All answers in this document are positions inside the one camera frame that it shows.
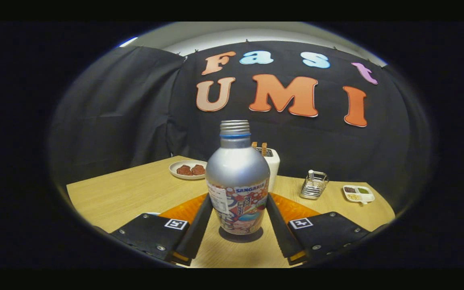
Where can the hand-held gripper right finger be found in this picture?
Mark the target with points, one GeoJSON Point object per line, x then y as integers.
{"type": "Point", "coordinates": [280, 229]}

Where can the white divided condiment dish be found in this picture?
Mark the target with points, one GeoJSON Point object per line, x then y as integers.
{"type": "Point", "coordinates": [359, 194]}

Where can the ceiling strip light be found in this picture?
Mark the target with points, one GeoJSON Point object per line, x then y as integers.
{"type": "Point", "coordinates": [128, 42]}

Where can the wooden table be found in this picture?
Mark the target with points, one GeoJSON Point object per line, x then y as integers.
{"type": "Point", "coordinates": [135, 193]}

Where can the small white plate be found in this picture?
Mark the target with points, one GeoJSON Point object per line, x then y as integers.
{"type": "Point", "coordinates": [175, 172]}

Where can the silver bottle with printed label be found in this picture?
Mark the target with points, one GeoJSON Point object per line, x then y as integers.
{"type": "Point", "coordinates": [237, 173]}

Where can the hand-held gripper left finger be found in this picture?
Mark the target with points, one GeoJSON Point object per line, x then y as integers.
{"type": "Point", "coordinates": [199, 229]}

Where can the white toaster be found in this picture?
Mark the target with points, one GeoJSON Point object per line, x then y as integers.
{"type": "Point", "coordinates": [274, 169]}

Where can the red snack piece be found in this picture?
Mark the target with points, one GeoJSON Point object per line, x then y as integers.
{"type": "Point", "coordinates": [198, 170]}
{"type": "Point", "coordinates": [184, 170]}

